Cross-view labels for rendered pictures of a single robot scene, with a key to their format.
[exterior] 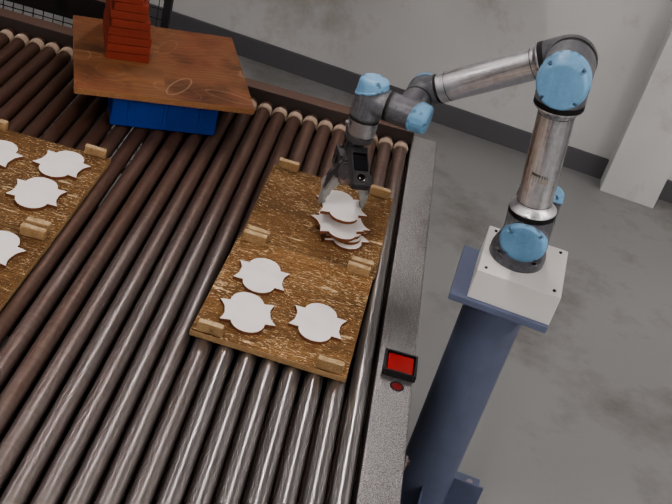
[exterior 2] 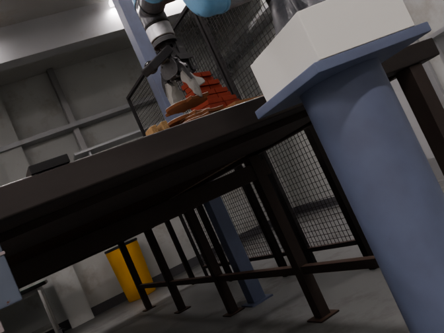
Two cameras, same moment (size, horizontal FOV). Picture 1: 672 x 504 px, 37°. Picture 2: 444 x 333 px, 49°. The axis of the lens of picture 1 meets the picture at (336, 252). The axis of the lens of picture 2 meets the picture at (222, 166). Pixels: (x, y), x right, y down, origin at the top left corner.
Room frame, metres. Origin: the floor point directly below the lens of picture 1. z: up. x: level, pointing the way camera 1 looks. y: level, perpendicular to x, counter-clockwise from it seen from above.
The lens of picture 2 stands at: (1.61, -1.19, 0.73)
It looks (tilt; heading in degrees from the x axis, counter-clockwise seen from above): 3 degrees up; 63
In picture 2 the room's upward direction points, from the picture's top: 24 degrees counter-clockwise
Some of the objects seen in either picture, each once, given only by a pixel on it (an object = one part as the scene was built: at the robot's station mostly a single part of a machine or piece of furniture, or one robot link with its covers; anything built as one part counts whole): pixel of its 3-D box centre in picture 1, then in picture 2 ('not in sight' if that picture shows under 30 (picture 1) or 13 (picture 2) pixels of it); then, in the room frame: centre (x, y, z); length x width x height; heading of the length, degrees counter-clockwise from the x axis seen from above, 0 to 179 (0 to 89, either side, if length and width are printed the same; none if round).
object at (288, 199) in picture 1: (321, 218); not in sight; (2.28, 0.06, 0.93); 0.41 x 0.35 x 0.02; 0
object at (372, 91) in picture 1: (370, 98); (150, 10); (2.24, 0.02, 1.31); 0.09 x 0.08 x 0.11; 80
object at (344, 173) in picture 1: (352, 153); (174, 59); (2.25, 0.03, 1.15); 0.09 x 0.08 x 0.12; 19
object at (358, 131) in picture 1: (360, 126); (160, 34); (2.24, 0.03, 1.23); 0.08 x 0.08 x 0.05
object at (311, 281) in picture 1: (287, 303); not in sight; (1.86, 0.07, 0.93); 0.41 x 0.35 x 0.02; 179
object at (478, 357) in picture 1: (456, 401); (428, 267); (2.31, -0.46, 0.44); 0.38 x 0.38 x 0.87; 84
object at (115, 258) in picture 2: not in sight; (131, 269); (3.07, 5.20, 0.36); 0.46 x 0.46 x 0.73
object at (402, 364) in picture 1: (399, 365); not in sight; (1.76, -0.21, 0.92); 0.06 x 0.06 x 0.01; 1
